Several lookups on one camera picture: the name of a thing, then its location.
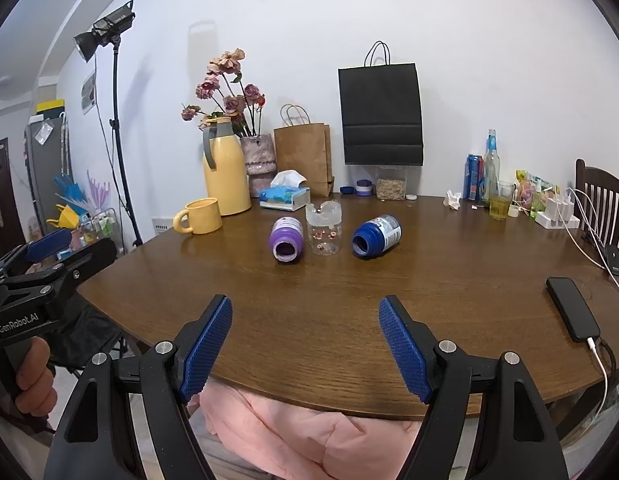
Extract black paper bag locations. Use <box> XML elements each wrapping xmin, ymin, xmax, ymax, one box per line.
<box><xmin>338</xmin><ymin>41</ymin><xmax>424</xmax><ymax>167</ymax></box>

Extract dried pink flower bouquet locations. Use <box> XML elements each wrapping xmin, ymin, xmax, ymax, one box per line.
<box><xmin>180</xmin><ymin>48</ymin><xmax>266</xmax><ymax>138</ymax></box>

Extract purple plastic hangers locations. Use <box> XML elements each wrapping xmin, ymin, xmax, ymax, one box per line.
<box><xmin>86</xmin><ymin>170</ymin><xmax>113</xmax><ymax>211</ymax></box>

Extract black studio light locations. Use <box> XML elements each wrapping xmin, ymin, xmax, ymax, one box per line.
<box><xmin>72</xmin><ymin>0</ymin><xmax>136</xmax><ymax>63</ymax></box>

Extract colourful snack packets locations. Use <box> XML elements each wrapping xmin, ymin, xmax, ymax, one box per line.
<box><xmin>514</xmin><ymin>170</ymin><xmax>555</xmax><ymax>218</ymax></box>

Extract clear glass bottle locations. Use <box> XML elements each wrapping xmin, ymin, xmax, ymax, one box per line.
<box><xmin>482</xmin><ymin>129</ymin><xmax>501</xmax><ymax>207</ymax></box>

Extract pink speckled vase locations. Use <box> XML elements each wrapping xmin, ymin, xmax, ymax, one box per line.
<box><xmin>240</xmin><ymin>133</ymin><xmax>277</xmax><ymax>198</ymax></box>

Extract clear food container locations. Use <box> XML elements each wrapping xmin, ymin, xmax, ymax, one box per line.
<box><xmin>374</xmin><ymin>164</ymin><xmax>407</xmax><ymax>201</ymax></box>

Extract yellow thermos jug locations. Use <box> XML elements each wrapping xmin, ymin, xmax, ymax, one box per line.
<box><xmin>202</xmin><ymin>116</ymin><xmax>252</xmax><ymax>217</ymax></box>

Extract person's left hand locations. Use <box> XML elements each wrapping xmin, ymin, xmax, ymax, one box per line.
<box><xmin>0</xmin><ymin>336</ymin><xmax>58</xmax><ymax>419</ymax></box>

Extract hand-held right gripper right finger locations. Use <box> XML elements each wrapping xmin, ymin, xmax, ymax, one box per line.
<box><xmin>378</xmin><ymin>295</ymin><xmax>570</xmax><ymax>480</ymax></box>

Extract glass of tea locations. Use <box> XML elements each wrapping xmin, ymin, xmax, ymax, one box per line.
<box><xmin>489</xmin><ymin>180</ymin><xmax>515</xmax><ymax>221</ymax></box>

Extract blue cup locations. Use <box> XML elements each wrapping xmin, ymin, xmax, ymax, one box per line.
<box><xmin>352</xmin><ymin>214</ymin><xmax>403</xmax><ymax>260</ymax></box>

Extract black smartphone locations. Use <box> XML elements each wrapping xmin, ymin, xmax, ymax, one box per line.
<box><xmin>546</xmin><ymin>276</ymin><xmax>601</xmax><ymax>344</ymax></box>

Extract dark wooden chair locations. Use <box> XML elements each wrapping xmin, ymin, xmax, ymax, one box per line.
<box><xmin>574</xmin><ymin>158</ymin><xmax>619</xmax><ymax>247</ymax></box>

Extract wall poster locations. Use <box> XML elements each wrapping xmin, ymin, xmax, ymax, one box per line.
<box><xmin>80</xmin><ymin>71</ymin><xmax>97</xmax><ymax>113</ymax></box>

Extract black cable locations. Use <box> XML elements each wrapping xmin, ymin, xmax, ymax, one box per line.
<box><xmin>599</xmin><ymin>339</ymin><xmax>618</xmax><ymax>386</ymax></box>

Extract clear glass cup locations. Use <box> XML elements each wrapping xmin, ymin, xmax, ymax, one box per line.
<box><xmin>305</xmin><ymin>200</ymin><xmax>343</xmax><ymax>257</ymax></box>

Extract blue drink can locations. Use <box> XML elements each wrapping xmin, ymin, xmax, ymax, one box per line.
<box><xmin>463</xmin><ymin>154</ymin><xmax>485</xmax><ymax>202</ymax></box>

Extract blue tissue box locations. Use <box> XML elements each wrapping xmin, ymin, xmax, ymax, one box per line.
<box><xmin>259</xmin><ymin>170</ymin><xmax>311</xmax><ymax>212</ymax></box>

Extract white charging stand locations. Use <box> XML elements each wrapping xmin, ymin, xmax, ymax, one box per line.
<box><xmin>534</xmin><ymin>192</ymin><xmax>581</xmax><ymax>230</ymax></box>

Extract pink clothing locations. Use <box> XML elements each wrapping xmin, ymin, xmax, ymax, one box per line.
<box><xmin>186</xmin><ymin>380</ymin><xmax>425</xmax><ymax>480</ymax></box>

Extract white charging cable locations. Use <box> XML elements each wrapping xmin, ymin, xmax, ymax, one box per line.
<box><xmin>564</xmin><ymin>187</ymin><xmax>613</xmax><ymax>271</ymax></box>

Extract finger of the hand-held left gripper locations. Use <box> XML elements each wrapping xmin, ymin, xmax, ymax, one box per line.
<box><xmin>36</xmin><ymin>237</ymin><xmax>118</xmax><ymax>293</ymax></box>
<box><xmin>0</xmin><ymin>228</ymin><xmax>73</xmax><ymax>283</ymax></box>

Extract grey refrigerator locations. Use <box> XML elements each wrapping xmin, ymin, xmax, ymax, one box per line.
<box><xmin>24</xmin><ymin>119</ymin><xmax>72</xmax><ymax>241</ymax></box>

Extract yellow mug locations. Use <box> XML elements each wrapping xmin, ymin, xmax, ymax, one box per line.
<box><xmin>173</xmin><ymin>198</ymin><xmax>223</xmax><ymax>236</ymax></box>

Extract white phone cable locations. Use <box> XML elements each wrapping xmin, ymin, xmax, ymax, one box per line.
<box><xmin>587</xmin><ymin>337</ymin><xmax>610</xmax><ymax>441</ymax></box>

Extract dark cloth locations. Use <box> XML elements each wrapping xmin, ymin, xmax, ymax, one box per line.
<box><xmin>49</xmin><ymin>295</ymin><xmax>140</xmax><ymax>376</ymax></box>

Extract black light stand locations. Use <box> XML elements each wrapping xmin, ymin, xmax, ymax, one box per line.
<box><xmin>92</xmin><ymin>40</ymin><xmax>144</xmax><ymax>248</ymax></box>

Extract brown paper bag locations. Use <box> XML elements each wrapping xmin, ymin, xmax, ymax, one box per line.
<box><xmin>273</xmin><ymin>104</ymin><xmax>334</xmax><ymax>198</ymax></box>

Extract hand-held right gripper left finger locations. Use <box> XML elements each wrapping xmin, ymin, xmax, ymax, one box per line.
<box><xmin>43</xmin><ymin>294</ymin><xmax>234</xmax><ymax>480</ymax></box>

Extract purple cup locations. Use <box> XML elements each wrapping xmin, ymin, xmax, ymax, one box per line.
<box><xmin>268</xmin><ymin>216</ymin><xmax>306</xmax><ymax>264</ymax></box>

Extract small storage rack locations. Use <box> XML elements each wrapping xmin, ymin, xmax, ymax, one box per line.
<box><xmin>69</xmin><ymin>207</ymin><xmax>122</xmax><ymax>256</ymax></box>

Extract dark wooden door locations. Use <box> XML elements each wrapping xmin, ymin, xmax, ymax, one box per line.
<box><xmin>0</xmin><ymin>137</ymin><xmax>26</xmax><ymax>261</ymax></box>

